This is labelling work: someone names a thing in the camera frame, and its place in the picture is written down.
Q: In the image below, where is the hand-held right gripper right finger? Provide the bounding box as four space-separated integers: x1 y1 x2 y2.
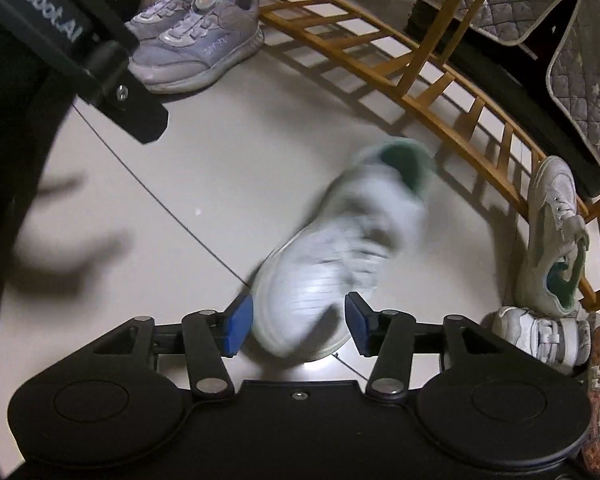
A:
346 292 506 402

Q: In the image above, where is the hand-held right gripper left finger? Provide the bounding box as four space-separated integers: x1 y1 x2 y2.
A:
94 294 255 402

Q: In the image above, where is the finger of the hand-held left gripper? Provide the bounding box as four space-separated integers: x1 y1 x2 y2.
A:
75 40 170 145

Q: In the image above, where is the white sneaker green lining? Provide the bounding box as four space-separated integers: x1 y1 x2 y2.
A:
516 156 592 317
250 137 436 361

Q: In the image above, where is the white chunky double-strap sneaker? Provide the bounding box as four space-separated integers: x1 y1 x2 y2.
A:
492 305 593 377

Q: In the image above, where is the wooden shoe rack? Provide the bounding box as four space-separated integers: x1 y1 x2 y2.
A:
198 0 600 311

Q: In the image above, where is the person's left leg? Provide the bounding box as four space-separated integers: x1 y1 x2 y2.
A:
0 0 81 480

